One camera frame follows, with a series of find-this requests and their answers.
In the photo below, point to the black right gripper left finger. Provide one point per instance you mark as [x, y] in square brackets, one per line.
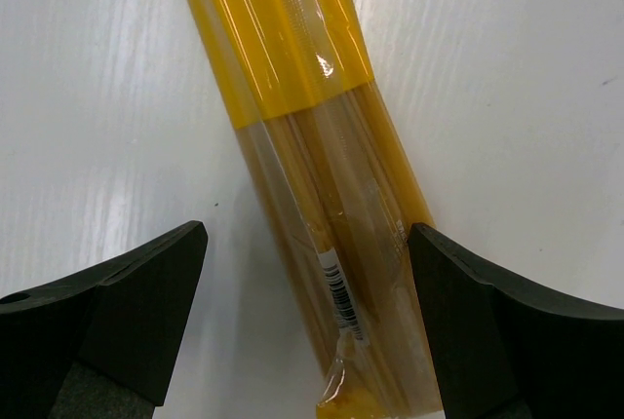
[102, 342]

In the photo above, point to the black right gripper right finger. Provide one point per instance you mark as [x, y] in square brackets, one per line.
[504, 346]

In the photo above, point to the yellow spaghetti bag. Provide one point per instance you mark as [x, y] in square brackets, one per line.
[338, 191]

